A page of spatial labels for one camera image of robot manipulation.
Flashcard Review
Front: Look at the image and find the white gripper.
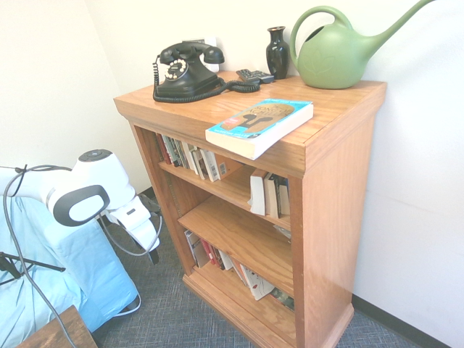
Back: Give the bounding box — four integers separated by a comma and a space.
107, 202, 160, 265

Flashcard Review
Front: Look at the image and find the blue paperback book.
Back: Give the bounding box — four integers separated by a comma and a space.
204, 99, 315, 162

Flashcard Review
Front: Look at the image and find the grey white cover book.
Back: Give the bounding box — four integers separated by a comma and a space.
183, 228, 212, 269

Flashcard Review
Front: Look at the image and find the red spine book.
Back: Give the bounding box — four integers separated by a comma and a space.
199, 238, 221, 268

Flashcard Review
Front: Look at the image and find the light blue cloth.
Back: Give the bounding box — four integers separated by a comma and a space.
0, 195, 142, 340

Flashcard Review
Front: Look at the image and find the slim white book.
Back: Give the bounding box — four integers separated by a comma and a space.
217, 249, 235, 272

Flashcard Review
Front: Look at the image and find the orange spine book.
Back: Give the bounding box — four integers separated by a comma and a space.
230, 257, 249, 288

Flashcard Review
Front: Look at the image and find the beige spine book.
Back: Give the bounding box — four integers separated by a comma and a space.
191, 146, 210, 181

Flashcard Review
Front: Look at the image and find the white red-print book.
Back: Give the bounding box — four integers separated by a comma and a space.
239, 263, 276, 302

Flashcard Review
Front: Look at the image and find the white spine book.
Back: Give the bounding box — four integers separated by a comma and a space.
180, 141, 199, 175

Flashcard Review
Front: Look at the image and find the dark striped spine book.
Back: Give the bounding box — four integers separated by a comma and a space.
162, 135, 186, 170

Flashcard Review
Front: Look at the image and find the dark red book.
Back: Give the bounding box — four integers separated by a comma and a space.
155, 133, 172, 165

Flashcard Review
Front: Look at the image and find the orange barcode book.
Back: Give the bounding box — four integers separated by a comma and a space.
214, 152, 244, 181

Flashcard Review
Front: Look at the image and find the black tripod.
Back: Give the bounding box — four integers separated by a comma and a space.
0, 252, 67, 287

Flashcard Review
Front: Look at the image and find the dark wooden table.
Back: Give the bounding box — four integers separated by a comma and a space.
16, 304, 99, 348

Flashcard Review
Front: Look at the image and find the tan-paged book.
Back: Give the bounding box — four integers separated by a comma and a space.
262, 172, 281, 220

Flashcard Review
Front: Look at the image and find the white loose magazine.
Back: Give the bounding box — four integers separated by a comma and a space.
272, 223, 292, 243

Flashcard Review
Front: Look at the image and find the dark green book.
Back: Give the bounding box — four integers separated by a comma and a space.
268, 287, 296, 312

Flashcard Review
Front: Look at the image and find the dark cover book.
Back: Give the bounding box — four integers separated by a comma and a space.
273, 173, 291, 218

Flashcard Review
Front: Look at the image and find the black rotary telephone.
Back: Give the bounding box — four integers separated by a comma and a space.
152, 53, 262, 104
156, 41, 226, 98

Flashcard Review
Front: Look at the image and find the wooden bookshelf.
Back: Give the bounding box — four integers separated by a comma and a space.
113, 70, 388, 348

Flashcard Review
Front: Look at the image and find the black remote control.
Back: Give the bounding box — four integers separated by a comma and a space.
236, 68, 262, 85
249, 70, 276, 85

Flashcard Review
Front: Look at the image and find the black glossy vase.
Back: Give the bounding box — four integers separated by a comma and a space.
266, 25, 291, 80

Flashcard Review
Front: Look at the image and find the green plastic watering can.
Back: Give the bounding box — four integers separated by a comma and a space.
289, 0, 438, 91

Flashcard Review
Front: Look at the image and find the white cable loop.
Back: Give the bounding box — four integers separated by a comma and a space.
117, 292, 142, 317

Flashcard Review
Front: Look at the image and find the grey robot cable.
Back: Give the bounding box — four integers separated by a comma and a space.
2, 165, 163, 348

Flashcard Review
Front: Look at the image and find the white wall outlet plate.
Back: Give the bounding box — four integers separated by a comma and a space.
181, 36, 220, 73

